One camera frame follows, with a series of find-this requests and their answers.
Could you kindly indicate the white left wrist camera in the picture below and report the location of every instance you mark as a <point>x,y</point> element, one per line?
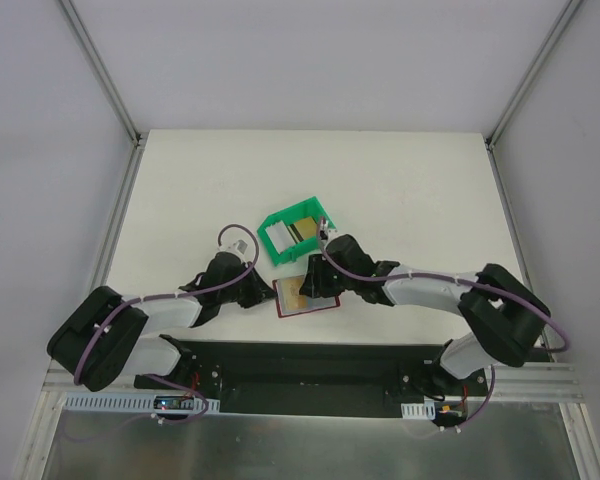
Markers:
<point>237,248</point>

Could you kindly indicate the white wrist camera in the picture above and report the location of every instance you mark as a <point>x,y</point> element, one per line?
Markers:
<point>237,248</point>
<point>326,231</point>

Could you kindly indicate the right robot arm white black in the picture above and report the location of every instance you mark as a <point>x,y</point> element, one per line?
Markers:
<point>504,318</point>

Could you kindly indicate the right aluminium frame post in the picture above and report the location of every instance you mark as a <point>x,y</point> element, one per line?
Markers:
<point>558,29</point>

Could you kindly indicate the aluminium frame post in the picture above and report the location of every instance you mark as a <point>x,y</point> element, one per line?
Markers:
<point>558,29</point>
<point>100,71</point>

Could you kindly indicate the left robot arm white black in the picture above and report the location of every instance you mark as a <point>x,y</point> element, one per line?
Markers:
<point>110,335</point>

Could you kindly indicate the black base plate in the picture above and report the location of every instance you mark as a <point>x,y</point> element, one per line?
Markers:
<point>332,380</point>

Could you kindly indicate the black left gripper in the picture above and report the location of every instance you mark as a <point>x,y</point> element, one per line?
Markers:
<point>250,291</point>

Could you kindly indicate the red leather card holder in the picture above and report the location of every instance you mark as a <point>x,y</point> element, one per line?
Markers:
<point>314,304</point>

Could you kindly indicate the left aluminium frame post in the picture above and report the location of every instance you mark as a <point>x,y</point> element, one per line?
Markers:
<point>100,71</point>

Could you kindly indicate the gold card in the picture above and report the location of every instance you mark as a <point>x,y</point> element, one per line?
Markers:
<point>291,299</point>
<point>303,229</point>

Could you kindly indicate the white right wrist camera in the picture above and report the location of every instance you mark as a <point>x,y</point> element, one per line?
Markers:
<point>326,231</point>

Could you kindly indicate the green plastic bin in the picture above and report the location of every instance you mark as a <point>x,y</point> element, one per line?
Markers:
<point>310,207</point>

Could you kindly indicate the white cable duct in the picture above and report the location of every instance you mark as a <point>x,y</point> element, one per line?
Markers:
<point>140,403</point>
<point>419,411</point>

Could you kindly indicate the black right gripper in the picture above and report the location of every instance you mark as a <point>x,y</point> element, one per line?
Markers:
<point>318,279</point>

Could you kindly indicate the left white cable duct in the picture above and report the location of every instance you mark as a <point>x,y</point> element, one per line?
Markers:
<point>140,403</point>

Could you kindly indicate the right white cable duct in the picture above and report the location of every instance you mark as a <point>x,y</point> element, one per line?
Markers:
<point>419,411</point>

